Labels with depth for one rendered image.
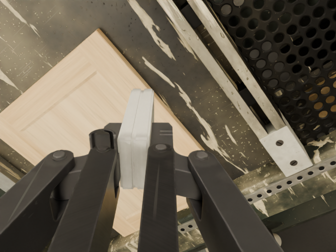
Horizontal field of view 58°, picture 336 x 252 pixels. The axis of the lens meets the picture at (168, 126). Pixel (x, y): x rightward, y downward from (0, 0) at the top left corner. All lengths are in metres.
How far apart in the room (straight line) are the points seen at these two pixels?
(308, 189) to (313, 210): 0.67
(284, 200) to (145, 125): 0.68
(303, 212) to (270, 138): 0.85
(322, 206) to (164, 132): 1.32
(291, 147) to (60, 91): 0.50
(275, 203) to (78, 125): 0.51
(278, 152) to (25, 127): 0.57
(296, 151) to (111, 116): 0.40
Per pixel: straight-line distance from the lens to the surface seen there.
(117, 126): 0.17
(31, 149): 0.81
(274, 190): 0.77
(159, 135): 0.16
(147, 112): 0.17
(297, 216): 1.47
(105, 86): 0.65
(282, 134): 0.65
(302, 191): 0.80
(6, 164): 0.89
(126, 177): 0.15
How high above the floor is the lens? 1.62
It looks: 52 degrees down
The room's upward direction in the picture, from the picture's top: 63 degrees counter-clockwise
